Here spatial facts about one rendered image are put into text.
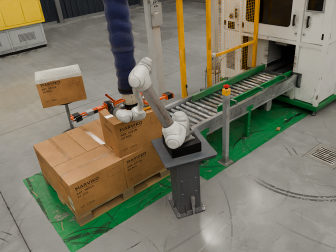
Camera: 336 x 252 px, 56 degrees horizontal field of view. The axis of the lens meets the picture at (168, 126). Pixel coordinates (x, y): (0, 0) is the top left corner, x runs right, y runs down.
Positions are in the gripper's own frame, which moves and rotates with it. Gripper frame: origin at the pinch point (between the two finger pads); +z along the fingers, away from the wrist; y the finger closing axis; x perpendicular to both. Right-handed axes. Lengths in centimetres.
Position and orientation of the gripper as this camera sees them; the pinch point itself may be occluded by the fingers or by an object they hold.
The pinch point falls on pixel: (107, 105)
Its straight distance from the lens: 325.5
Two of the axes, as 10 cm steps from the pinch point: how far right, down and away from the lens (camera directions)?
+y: 0.8, 8.6, 5.0
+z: -6.0, -3.6, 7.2
